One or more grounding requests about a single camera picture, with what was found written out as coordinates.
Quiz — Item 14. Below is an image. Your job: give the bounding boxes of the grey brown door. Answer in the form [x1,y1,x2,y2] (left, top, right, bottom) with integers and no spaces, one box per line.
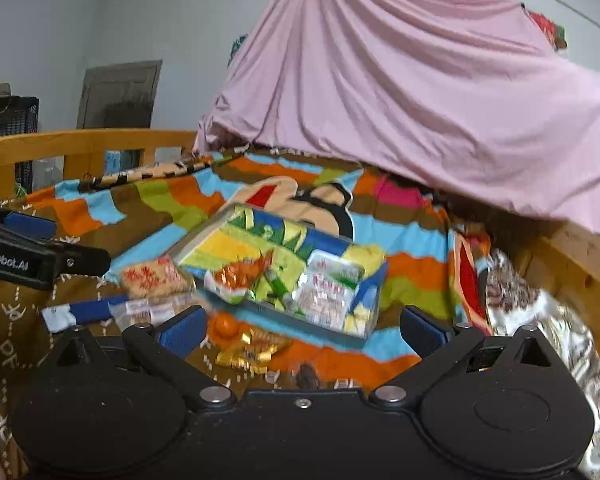
[77,60,163,131]

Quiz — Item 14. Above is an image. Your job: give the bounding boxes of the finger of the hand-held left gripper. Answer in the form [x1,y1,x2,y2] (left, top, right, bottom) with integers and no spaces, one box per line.
[40,241,112,278]
[0,204,58,242]

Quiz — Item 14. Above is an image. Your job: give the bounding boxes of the teal cloth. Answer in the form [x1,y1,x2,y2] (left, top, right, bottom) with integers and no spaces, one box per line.
[227,34,248,68]

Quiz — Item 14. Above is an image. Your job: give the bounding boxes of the metal tray with cartoon lining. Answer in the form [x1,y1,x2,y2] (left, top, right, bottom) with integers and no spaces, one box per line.
[172,202,388,341]

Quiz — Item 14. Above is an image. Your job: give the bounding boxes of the red green cloth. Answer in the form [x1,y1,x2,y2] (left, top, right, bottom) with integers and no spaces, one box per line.
[527,10,568,51]

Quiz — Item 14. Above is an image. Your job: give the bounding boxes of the long clear pastry packet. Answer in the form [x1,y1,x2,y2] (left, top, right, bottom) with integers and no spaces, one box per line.
[111,296,208,328]

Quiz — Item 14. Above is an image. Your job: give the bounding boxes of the black plastic crate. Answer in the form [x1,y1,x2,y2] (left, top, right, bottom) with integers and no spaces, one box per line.
[0,95,41,201]

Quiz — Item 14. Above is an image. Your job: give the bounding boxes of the white green snack packet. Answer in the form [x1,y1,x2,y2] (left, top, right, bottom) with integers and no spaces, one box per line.
[287,249,366,318]

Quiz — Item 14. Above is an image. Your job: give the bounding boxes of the gold packet with dark character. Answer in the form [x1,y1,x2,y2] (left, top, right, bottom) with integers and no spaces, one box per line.
[215,342,278,375]

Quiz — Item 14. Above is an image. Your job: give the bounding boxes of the colourful printed blanket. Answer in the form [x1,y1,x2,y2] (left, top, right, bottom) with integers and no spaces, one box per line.
[0,147,496,480]

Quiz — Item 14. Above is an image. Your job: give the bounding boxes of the floral quilt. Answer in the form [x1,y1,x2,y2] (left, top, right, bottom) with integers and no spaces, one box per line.
[485,250,600,480]

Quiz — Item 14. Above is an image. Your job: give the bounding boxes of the orange clear snack packet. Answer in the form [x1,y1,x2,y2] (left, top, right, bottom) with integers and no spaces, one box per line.
[204,252,276,303]

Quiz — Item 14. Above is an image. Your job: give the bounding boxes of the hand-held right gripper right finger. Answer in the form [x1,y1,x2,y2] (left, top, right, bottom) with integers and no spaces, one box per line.
[370,305,563,406]

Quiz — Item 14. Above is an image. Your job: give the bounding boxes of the pink bedsheet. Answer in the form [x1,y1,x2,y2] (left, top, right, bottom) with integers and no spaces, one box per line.
[192,0,600,238]

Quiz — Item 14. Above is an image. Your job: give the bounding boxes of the light blue carton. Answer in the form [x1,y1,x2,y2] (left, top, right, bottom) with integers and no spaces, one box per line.
[104,150,126,177]

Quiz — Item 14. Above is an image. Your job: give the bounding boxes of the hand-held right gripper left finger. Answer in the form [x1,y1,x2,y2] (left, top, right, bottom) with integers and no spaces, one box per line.
[45,305,238,408]

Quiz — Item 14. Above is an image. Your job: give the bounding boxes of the blue white sachet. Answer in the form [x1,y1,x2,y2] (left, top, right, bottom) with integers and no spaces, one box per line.
[41,294,131,333]

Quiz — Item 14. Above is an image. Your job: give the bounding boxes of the dark red candy packet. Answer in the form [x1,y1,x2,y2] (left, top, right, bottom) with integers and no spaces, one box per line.
[296,362,322,391]

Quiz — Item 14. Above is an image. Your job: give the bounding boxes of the rice cracker packet red print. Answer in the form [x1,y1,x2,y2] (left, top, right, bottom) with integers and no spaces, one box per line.
[119,256,197,297]

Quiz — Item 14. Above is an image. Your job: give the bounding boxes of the small gold snack packet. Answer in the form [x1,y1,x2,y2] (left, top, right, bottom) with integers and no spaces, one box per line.
[240,329,292,357]

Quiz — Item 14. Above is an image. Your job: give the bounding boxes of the green striped snack packet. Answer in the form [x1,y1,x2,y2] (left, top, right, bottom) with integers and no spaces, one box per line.
[252,255,311,313]

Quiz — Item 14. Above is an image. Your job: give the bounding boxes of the leopard print cloth strip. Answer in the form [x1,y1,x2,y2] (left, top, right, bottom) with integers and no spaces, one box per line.
[80,155,241,192]

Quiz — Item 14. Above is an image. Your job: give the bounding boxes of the wooden bed rail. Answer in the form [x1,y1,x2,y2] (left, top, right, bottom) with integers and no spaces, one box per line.
[0,129,198,201]

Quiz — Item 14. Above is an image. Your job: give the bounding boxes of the wooden bed board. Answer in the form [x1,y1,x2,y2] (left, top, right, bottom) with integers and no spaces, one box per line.
[525,220,600,356]

